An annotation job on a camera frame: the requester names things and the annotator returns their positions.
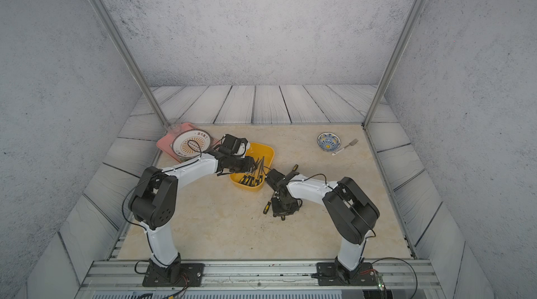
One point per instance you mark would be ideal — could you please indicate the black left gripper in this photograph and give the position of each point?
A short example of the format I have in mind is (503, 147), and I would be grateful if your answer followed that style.
(249, 163)

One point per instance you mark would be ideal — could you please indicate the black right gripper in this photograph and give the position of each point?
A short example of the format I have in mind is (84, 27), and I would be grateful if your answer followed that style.
(277, 212)

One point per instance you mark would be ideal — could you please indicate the file tool black yellow handle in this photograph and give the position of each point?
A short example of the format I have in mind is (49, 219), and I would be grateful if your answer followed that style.
(242, 180)

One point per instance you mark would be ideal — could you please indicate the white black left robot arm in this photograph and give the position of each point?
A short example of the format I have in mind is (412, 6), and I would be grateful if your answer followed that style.
(153, 201)

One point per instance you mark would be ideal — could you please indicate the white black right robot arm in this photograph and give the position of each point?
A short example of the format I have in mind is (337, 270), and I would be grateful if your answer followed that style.
(352, 212)

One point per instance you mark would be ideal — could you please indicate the white round printed plate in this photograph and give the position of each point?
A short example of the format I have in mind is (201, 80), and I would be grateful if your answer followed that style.
(191, 143)

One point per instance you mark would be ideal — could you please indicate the pink square tray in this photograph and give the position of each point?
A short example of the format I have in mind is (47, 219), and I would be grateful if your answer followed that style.
(164, 143)

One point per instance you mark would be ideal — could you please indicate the blue yellow patterned bowl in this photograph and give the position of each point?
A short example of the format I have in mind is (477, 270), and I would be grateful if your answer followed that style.
(328, 142)

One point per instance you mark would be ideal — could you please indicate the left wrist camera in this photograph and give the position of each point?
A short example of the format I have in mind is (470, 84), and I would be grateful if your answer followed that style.
(233, 146)

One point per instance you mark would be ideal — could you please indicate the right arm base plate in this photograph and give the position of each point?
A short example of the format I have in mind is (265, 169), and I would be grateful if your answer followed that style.
(335, 274)

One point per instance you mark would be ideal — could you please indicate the fork with white handle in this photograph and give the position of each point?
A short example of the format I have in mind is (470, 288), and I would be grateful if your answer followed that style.
(352, 143)

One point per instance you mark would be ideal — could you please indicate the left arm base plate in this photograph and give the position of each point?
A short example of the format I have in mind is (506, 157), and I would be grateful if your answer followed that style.
(176, 275)

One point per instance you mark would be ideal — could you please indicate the aluminium front rail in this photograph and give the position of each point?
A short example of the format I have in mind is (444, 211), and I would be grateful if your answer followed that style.
(415, 276)

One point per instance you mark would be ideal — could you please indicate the left aluminium frame post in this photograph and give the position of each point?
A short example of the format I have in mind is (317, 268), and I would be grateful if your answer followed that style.
(114, 33)

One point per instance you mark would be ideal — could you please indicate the aluminium frame post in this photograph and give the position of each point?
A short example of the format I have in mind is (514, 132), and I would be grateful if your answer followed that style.
(404, 37)
(114, 33)

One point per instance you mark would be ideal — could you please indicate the right aluminium frame post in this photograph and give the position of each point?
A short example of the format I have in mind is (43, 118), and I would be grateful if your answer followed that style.
(404, 37)

